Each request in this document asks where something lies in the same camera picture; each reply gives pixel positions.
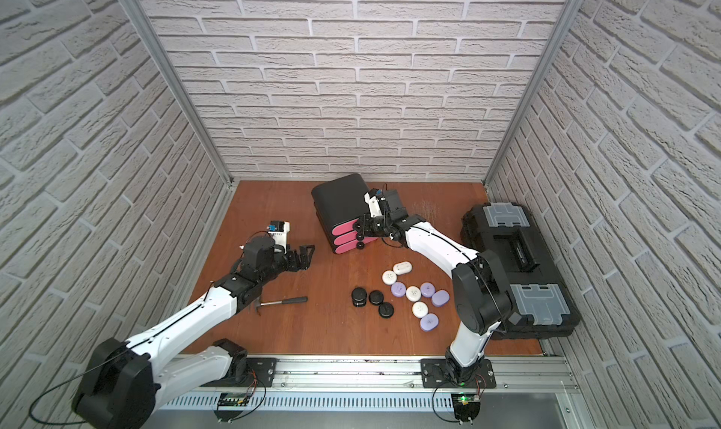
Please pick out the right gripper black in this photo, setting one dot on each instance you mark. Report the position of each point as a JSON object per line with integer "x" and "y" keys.
{"x": 366, "y": 221}

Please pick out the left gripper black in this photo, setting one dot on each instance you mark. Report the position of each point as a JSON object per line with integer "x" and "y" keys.
{"x": 296, "y": 257}

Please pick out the black drawer cabinet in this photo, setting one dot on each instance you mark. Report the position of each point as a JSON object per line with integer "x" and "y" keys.
{"x": 339, "y": 201}

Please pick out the black earphone case square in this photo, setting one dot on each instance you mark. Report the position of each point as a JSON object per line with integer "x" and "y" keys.
{"x": 359, "y": 297}

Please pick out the black earphone case round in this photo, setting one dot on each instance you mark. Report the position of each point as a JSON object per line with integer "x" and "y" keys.
{"x": 376, "y": 297}

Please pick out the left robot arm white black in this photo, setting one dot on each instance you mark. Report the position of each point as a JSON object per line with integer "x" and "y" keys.
{"x": 127, "y": 381}

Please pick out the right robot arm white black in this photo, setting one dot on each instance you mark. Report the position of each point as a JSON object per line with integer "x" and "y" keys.
{"x": 482, "y": 295}

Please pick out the white earphone case round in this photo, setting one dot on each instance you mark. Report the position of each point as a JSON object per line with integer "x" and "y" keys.
{"x": 389, "y": 278}

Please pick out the purple earphone case left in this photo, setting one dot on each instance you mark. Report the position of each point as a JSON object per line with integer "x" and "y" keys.
{"x": 399, "y": 290}

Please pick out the purple earphone case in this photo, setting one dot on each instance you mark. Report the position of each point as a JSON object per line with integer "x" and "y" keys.
{"x": 428, "y": 290}
{"x": 440, "y": 298}
{"x": 399, "y": 290}
{"x": 429, "y": 322}

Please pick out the purple earphone case upper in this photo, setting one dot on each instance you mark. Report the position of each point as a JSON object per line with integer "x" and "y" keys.
{"x": 428, "y": 290}

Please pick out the white earphone case lower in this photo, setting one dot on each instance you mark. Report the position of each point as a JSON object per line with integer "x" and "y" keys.
{"x": 420, "y": 310}

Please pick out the purple earphone case right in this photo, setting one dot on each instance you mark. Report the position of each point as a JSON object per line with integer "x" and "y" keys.
{"x": 440, "y": 298}

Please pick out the purple earphone case lower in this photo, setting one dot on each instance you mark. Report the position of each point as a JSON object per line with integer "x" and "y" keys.
{"x": 429, "y": 322}

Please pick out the left controller board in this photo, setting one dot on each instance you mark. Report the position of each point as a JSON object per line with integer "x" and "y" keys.
{"x": 233, "y": 406}

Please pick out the controller board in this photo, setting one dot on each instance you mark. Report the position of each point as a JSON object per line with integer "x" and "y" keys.
{"x": 466, "y": 407}
{"x": 233, "y": 406}

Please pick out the black toolbox grey latches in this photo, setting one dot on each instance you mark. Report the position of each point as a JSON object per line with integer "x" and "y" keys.
{"x": 544, "y": 307}

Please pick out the right controller board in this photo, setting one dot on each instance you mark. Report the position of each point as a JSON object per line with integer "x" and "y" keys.
{"x": 466, "y": 407}

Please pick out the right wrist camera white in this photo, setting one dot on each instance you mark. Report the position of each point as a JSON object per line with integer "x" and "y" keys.
{"x": 380, "y": 202}

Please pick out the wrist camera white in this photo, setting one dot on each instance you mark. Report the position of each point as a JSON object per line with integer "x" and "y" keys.
{"x": 380, "y": 202}
{"x": 279, "y": 230}

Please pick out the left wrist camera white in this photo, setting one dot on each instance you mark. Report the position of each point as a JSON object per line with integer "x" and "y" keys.
{"x": 279, "y": 230}

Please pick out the hammer black handle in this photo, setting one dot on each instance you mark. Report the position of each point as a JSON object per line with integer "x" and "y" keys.
{"x": 259, "y": 304}

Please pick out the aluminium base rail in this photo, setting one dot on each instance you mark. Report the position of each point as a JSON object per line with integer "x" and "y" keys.
{"x": 396, "y": 384}

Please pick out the left aluminium corner post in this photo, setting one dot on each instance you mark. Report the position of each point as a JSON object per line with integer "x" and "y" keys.
{"x": 152, "y": 41}

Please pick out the aluminium corner post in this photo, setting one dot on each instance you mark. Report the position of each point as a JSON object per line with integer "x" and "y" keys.
{"x": 152, "y": 41}
{"x": 557, "y": 36}

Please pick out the right aluminium corner post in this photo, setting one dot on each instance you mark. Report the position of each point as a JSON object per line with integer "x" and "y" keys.
{"x": 557, "y": 36}

